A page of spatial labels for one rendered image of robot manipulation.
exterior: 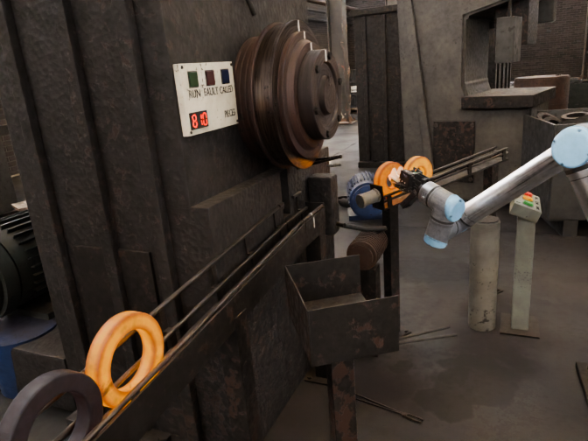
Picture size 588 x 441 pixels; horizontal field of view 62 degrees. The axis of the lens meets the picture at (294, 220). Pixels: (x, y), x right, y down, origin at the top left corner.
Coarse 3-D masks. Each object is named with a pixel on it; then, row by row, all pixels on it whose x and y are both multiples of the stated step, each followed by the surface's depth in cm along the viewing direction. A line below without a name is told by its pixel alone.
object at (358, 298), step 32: (352, 256) 130; (288, 288) 126; (320, 288) 131; (352, 288) 133; (320, 320) 104; (352, 320) 106; (384, 320) 108; (320, 352) 106; (352, 352) 108; (384, 352) 110; (352, 384) 126; (352, 416) 128
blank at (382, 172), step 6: (390, 162) 204; (378, 168) 204; (384, 168) 202; (390, 168) 204; (396, 168) 206; (378, 174) 202; (384, 174) 203; (378, 180) 202; (384, 180) 204; (384, 186) 204; (390, 186) 209; (384, 192) 205
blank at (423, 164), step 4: (416, 156) 213; (408, 160) 212; (412, 160) 210; (416, 160) 210; (420, 160) 211; (424, 160) 213; (428, 160) 214; (408, 164) 210; (412, 164) 210; (416, 164) 211; (420, 164) 212; (424, 164) 213; (428, 164) 214; (404, 168) 211; (408, 168) 209; (412, 168) 210; (420, 168) 216; (424, 168) 214; (428, 168) 215; (424, 172) 215; (428, 172) 216; (428, 176) 216
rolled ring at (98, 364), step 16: (112, 320) 93; (128, 320) 94; (144, 320) 98; (96, 336) 91; (112, 336) 91; (144, 336) 101; (160, 336) 103; (96, 352) 89; (112, 352) 91; (144, 352) 103; (160, 352) 103; (96, 368) 88; (144, 368) 101; (112, 384) 91; (128, 384) 99; (112, 400) 91
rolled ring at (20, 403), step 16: (32, 384) 78; (48, 384) 78; (64, 384) 81; (80, 384) 84; (96, 384) 87; (16, 400) 75; (32, 400) 75; (48, 400) 78; (80, 400) 86; (96, 400) 87; (16, 416) 73; (32, 416) 75; (80, 416) 87; (96, 416) 87; (0, 432) 73; (16, 432) 73; (80, 432) 86
